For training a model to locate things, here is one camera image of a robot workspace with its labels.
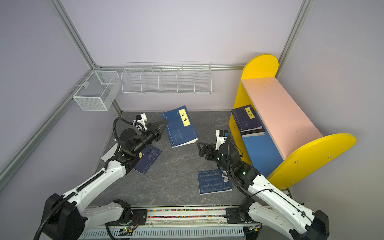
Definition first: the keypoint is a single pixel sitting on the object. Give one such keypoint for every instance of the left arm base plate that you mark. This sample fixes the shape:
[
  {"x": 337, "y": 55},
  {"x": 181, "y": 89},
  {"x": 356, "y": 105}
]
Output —
[{"x": 133, "y": 217}]

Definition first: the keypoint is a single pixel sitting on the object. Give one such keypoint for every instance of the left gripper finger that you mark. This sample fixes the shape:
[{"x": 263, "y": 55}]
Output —
[
  {"x": 160, "y": 124},
  {"x": 159, "y": 133}
]

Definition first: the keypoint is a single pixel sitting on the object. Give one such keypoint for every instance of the white mesh basket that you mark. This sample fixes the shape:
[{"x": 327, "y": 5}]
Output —
[{"x": 98, "y": 91}]

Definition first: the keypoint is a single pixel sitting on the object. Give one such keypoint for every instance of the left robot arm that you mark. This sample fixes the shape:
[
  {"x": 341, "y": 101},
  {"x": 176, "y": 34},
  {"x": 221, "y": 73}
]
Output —
[{"x": 65, "y": 216}]

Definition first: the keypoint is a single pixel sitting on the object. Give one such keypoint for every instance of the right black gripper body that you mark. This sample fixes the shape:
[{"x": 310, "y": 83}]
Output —
[{"x": 215, "y": 155}]

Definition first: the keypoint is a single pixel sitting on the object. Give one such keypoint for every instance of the dark blue thin book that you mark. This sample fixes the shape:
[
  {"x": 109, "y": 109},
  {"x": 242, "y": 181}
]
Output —
[{"x": 148, "y": 157}]

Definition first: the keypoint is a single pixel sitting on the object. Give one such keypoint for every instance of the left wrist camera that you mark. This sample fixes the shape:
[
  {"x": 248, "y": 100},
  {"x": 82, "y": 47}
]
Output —
[{"x": 140, "y": 122}]

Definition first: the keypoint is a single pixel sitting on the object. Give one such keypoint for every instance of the white paper file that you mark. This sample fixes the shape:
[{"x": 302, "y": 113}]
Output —
[{"x": 110, "y": 153}]

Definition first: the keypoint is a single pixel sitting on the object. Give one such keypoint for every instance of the aluminium front rail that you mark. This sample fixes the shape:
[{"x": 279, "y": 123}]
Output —
[{"x": 179, "y": 223}]

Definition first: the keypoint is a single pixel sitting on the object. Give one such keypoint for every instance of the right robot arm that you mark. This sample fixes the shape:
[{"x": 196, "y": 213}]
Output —
[{"x": 265, "y": 203}]

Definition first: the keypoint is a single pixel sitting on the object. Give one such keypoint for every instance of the white wire wall rack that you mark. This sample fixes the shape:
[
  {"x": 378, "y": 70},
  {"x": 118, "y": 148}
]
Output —
[{"x": 167, "y": 78}]

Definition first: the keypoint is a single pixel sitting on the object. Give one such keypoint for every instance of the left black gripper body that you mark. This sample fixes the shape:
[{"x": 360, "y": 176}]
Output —
[{"x": 150, "y": 132}]

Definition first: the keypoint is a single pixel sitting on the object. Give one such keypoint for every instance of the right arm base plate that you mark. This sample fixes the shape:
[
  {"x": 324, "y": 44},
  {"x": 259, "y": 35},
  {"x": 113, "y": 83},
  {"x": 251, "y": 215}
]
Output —
[{"x": 238, "y": 216}]

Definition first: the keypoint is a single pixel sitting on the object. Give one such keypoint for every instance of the yellow pink blue shelf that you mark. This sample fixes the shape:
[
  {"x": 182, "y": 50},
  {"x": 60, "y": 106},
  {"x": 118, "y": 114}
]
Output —
[{"x": 292, "y": 147}]

